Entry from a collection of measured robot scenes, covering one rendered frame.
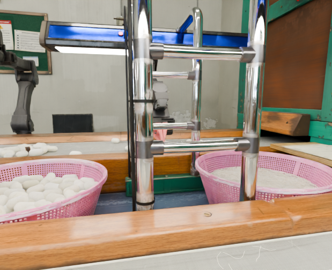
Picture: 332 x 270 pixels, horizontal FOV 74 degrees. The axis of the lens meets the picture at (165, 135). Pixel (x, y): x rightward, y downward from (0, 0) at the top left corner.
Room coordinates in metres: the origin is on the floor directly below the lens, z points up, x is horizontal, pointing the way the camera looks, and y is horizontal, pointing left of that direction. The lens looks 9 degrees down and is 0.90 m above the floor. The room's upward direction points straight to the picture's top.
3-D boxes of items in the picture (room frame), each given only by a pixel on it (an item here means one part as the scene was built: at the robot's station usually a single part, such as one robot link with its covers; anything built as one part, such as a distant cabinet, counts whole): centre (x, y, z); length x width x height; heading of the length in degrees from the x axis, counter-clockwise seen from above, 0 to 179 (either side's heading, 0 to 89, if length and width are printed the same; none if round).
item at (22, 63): (1.07, 0.70, 1.05); 0.30 x 0.09 x 0.12; 13
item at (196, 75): (0.60, 0.01, 0.90); 0.20 x 0.19 x 0.45; 101
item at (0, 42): (0.91, 0.66, 1.12); 0.12 x 0.09 x 0.12; 13
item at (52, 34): (0.68, 0.02, 1.08); 0.62 x 0.08 x 0.07; 101
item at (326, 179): (0.44, -0.20, 0.72); 0.27 x 0.27 x 0.10
